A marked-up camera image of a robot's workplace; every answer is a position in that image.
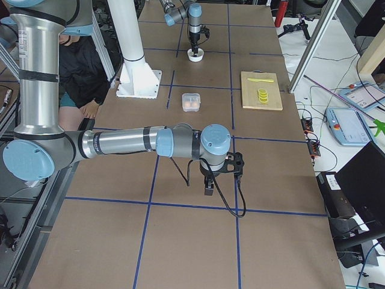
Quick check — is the blue teach pendant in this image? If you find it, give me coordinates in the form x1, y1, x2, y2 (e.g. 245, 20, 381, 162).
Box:
325, 107, 374, 147
338, 81, 384, 112

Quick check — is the yellow plastic knife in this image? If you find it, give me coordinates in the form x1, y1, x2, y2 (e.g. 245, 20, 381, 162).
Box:
247, 78, 274, 83

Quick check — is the white round bowl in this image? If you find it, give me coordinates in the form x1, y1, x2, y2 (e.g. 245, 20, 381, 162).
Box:
187, 48, 204, 63

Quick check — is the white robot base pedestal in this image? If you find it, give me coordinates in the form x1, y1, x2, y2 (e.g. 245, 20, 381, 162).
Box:
108, 0, 162, 99

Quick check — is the clear plastic egg box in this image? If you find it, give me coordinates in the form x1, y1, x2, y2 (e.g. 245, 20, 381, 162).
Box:
182, 93, 201, 112

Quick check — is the bamboo cutting board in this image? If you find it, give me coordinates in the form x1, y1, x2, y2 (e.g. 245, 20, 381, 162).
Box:
241, 71, 283, 111

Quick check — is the blue teach pendant far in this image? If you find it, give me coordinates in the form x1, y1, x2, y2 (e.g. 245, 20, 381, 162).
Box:
338, 81, 384, 112

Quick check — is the black computer monitor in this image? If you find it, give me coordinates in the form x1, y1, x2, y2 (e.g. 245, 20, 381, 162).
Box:
336, 141, 384, 226

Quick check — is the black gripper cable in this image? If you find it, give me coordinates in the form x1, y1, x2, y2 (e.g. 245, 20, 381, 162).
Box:
170, 156, 247, 219

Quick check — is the blue teach pendant near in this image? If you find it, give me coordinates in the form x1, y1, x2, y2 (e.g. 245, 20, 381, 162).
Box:
325, 107, 374, 147

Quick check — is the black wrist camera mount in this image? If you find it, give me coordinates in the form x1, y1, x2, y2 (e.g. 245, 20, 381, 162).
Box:
223, 152, 244, 177

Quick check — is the red bottle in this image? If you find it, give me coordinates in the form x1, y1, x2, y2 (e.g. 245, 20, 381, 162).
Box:
274, 0, 288, 28

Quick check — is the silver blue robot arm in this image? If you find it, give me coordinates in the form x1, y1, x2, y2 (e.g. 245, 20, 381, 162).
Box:
160, 0, 202, 58
2, 1, 235, 191

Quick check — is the aluminium frame post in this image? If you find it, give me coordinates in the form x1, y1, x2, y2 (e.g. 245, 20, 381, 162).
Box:
288, 0, 342, 93

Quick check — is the seated person in black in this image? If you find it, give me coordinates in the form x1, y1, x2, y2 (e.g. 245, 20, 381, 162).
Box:
59, 34, 110, 131

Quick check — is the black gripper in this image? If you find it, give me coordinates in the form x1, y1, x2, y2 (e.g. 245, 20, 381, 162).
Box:
188, 31, 200, 57
200, 165, 221, 196

